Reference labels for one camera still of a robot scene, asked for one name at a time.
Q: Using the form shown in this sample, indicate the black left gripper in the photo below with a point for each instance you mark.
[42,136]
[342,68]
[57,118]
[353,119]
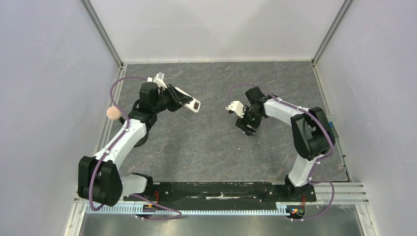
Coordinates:
[179,99]

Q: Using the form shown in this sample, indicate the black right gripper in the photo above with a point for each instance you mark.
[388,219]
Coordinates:
[248,123]

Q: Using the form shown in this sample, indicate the red and white remote control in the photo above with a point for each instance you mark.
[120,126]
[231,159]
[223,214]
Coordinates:
[193,105]

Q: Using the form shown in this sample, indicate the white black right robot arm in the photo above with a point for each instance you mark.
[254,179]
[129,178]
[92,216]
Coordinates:
[312,135]

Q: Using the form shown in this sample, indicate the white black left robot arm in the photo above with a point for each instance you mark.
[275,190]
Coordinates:
[99,180]

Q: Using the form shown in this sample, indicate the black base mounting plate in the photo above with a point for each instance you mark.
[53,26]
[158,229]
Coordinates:
[226,195]

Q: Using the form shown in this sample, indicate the black stand with pink knob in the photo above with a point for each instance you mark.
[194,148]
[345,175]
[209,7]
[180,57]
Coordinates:
[113,113]

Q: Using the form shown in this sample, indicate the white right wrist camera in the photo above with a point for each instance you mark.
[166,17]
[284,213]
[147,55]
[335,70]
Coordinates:
[237,108]

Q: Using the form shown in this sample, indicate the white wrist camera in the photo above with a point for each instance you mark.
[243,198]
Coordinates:
[237,108]
[158,79]

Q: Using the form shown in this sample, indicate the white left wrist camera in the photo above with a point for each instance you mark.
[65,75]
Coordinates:
[158,79]

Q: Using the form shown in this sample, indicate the light blue toothed cable duct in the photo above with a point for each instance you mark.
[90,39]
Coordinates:
[139,209]

